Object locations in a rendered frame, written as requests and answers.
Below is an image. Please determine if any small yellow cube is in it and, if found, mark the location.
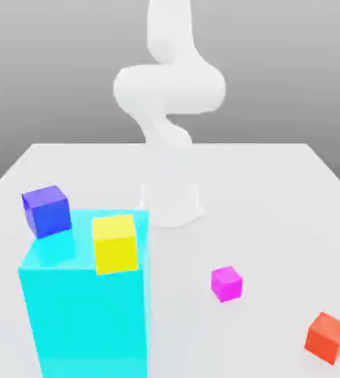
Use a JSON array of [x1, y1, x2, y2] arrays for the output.
[[91, 214, 139, 276]]

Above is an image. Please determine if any small magenta cube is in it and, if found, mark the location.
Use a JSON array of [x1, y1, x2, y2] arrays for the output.
[[210, 265, 244, 303]]

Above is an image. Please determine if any small blue cube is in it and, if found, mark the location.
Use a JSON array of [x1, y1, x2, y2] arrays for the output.
[[21, 185, 72, 240]]

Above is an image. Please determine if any small orange cube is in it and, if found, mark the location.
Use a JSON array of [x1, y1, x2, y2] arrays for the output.
[[304, 311, 340, 366]]

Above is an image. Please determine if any large cyan box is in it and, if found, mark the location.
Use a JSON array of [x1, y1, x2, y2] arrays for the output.
[[17, 208, 151, 378]]

